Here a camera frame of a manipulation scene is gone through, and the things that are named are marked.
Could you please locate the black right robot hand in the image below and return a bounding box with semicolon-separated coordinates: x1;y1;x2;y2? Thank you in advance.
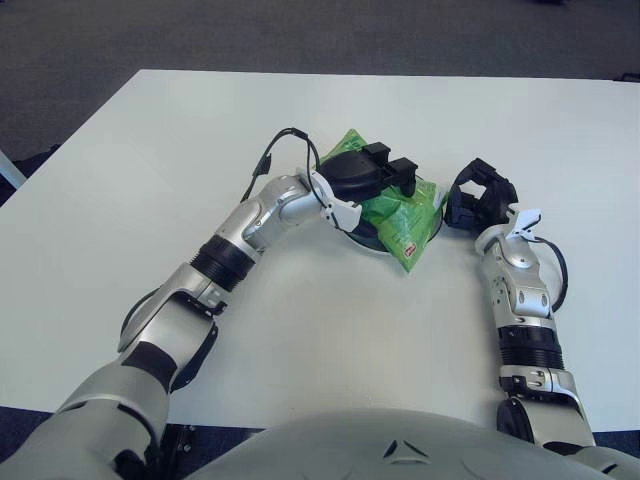
443;157;519;231

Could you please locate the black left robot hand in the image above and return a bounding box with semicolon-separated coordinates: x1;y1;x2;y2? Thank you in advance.
318;141;419;204

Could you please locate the green snack bag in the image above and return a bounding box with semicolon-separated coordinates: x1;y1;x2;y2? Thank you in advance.
316;128;447;276

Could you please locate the white plate with black rim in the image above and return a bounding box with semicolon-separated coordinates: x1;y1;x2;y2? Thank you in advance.
343;198;446;257

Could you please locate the grey robot torso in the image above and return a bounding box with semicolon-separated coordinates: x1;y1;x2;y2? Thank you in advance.
183;407;640;480

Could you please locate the white slanted bar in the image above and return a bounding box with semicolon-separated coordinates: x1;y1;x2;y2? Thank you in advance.
0;148;27;192

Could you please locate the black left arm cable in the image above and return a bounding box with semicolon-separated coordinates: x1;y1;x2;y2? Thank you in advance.
240;128;335;210

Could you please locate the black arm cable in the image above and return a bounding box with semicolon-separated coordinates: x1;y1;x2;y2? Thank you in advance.
531;236;570;312
240;128;335;210

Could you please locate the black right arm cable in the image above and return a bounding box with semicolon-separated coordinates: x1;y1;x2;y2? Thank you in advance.
531;236;570;312

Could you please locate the black table leg frame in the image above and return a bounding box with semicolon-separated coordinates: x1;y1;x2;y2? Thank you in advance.
158;422;200;457

